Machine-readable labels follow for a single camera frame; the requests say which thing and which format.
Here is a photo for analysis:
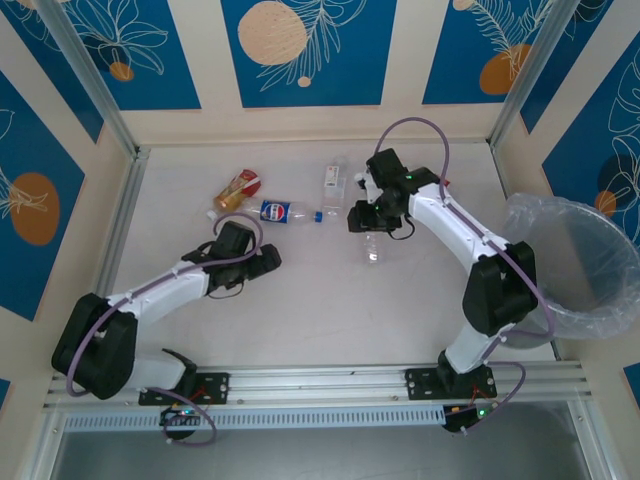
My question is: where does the yellow tea bottle red label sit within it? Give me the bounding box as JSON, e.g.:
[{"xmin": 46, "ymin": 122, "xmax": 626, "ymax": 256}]
[{"xmin": 206, "ymin": 169, "xmax": 264, "ymax": 221}]

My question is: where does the Pepsi bottle with blue cap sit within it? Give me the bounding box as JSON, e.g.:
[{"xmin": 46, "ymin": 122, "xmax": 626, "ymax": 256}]
[{"xmin": 243, "ymin": 198, "xmax": 324, "ymax": 226}]

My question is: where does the clear bottle red white label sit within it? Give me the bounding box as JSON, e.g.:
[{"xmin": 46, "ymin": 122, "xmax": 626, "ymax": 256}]
[{"xmin": 360, "ymin": 230, "xmax": 392, "ymax": 265}]

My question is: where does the trash bin with clear bag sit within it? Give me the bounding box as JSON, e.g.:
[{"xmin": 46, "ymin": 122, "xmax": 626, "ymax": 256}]
[{"xmin": 502, "ymin": 192, "xmax": 640, "ymax": 341}]

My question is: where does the clear bottle white orange label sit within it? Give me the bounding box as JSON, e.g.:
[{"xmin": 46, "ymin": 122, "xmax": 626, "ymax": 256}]
[{"xmin": 321, "ymin": 155, "xmax": 349, "ymax": 218}]

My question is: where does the small circuit board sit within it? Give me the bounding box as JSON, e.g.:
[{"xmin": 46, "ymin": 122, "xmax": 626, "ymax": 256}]
[
  {"xmin": 442, "ymin": 405, "xmax": 494, "ymax": 434},
  {"xmin": 159, "ymin": 405, "xmax": 201, "ymax": 427}
]

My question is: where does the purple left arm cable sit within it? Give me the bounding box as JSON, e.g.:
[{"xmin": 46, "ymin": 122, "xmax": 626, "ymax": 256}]
[{"xmin": 64, "ymin": 212, "xmax": 266, "ymax": 399}]

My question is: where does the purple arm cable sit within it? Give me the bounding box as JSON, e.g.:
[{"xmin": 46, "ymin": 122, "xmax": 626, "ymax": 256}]
[
  {"xmin": 375, "ymin": 116, "xmax": 557, "ymax": 436},
  {"xmin": 64, "ymin": 212, "xmax": 266, "ymax": 399}
]

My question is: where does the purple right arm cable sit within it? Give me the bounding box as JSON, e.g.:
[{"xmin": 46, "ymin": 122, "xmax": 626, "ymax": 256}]
[{"xmin": 375, "ymin": 116, "xmax": 557, "ymax": 436}]

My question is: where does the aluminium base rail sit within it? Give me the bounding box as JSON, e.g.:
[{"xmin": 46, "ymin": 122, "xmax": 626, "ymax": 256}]
[{"xmin": 44, "ymin": 362, "xmax": 589, "ymax": 406}]

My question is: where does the aluminium frame post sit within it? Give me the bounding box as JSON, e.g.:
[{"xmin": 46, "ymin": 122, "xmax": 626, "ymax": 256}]
[
  {"xmin": 34, "ymin": 0, "xmax": 139, "ymax": 159},
  {"xmin": 489, "ymin": 0, "xmax": 574, "ymax": 151}
]

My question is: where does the purple cable loop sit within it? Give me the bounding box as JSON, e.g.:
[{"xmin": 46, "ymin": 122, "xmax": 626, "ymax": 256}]
[{"xmin": 163, "ymin": 392, "xmax": 220, "ymax": 445}]

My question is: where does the grey slotted cable duct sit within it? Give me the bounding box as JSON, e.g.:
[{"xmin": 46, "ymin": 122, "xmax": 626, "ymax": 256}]
[{"xmin": 63, "ymin": 403, "xmax": 447, "ymax": 432}]

